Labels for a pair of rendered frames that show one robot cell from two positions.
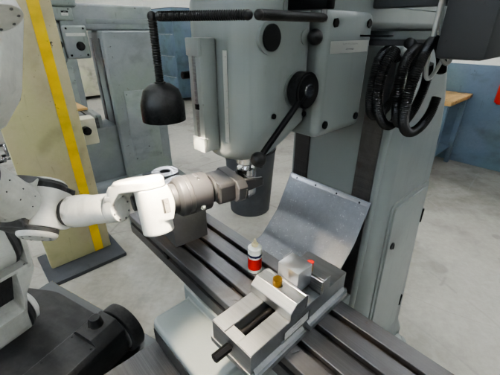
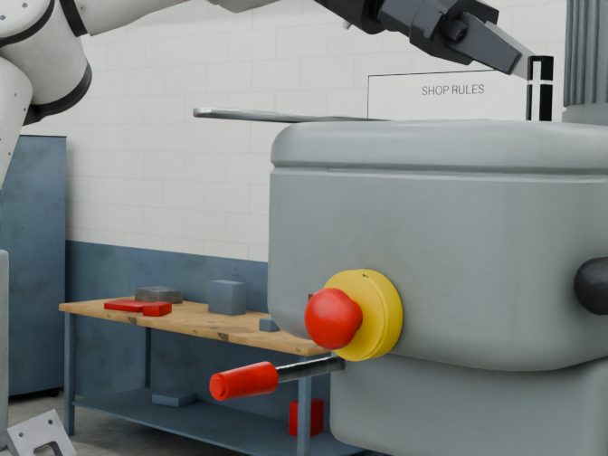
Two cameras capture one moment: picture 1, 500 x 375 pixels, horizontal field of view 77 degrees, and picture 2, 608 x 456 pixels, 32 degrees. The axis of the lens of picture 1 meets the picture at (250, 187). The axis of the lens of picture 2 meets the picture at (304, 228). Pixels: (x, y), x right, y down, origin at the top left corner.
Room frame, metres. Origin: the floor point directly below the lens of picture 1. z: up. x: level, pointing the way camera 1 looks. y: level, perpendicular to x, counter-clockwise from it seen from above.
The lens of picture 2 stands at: (-0.16, 0.29, 1.86)
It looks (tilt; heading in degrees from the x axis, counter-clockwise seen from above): 4 degrees down; 354
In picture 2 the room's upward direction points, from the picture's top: 1 degrees clockwise
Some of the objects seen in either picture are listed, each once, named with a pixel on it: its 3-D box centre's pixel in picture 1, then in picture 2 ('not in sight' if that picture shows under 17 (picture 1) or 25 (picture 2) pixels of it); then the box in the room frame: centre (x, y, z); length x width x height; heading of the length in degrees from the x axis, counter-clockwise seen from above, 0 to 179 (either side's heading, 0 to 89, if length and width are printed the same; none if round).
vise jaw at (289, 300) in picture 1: (278, 292); not in sight; (0.53, -0.07, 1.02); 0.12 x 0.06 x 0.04; 44
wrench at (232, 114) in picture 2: not in sight; (318, 118); (0.67, 0.19, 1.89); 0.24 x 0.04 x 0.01; 131
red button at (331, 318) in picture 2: not in sight; (337, 318); (0.52, 0.20, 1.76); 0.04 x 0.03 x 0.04; 43
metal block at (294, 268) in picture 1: (294, 272); not in sight; (0.57, -0.11, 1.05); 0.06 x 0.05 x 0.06; 44
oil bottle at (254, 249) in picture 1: (254, 254); not in sight; (0.71, -0.01, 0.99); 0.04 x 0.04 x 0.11
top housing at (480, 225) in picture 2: not in sight; (544, 227); (0.70, 0.00, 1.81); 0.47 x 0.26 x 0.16; 133
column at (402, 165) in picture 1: (353, 233); not in sight; (1.11, -0.44, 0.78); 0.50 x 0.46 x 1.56; 133
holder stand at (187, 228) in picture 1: (174, 202); not in sight; (0.94, 0.26, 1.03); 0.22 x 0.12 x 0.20; 38
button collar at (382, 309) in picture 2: not in sight; (359, 314); (0.54, 0.18, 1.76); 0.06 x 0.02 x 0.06; 43
